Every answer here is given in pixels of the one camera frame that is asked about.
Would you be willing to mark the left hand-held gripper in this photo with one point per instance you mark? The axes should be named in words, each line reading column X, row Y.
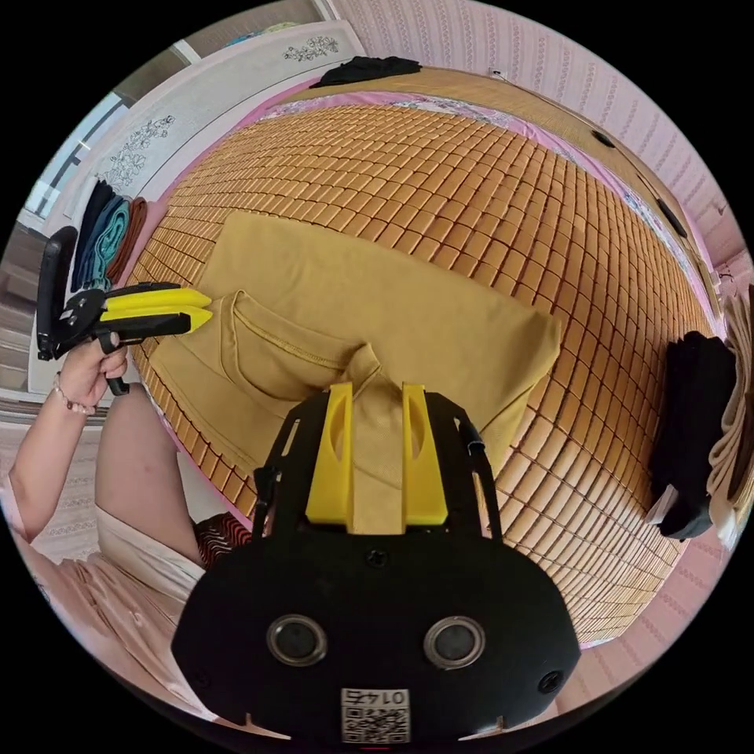
column 82, row 312

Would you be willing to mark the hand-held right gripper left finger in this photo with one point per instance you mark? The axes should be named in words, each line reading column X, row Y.
column 323, row 471

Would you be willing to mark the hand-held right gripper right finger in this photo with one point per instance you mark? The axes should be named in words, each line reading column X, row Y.
column 425, row 471

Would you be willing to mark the deep yellow short sleeve shirt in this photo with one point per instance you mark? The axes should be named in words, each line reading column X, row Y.
column 365, row 306

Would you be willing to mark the person's left forearm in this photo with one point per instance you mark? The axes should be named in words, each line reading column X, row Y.
column 53, row 459

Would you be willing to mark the person's left hand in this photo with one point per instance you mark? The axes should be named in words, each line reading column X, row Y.
column 85, row 377

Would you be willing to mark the pile of dark and teal clothes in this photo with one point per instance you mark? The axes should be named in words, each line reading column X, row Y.
column 109, row 235

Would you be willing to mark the window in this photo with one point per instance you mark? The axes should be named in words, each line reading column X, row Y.
column 71, row 159

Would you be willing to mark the person's body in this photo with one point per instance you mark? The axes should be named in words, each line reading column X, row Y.
column 129, row 559

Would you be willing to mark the white headboard with flower print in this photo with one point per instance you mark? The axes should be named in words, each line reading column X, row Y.
column 224, row 94

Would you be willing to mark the pile of black and beige clothes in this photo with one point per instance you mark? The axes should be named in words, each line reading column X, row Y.
column 695, row 424

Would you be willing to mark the bed with woven mat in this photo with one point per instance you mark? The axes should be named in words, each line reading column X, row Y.
column 471, row 194

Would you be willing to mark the black garment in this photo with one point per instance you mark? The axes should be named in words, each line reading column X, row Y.
column 365, row 71

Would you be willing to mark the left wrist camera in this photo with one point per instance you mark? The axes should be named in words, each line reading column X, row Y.
column 52, row 283

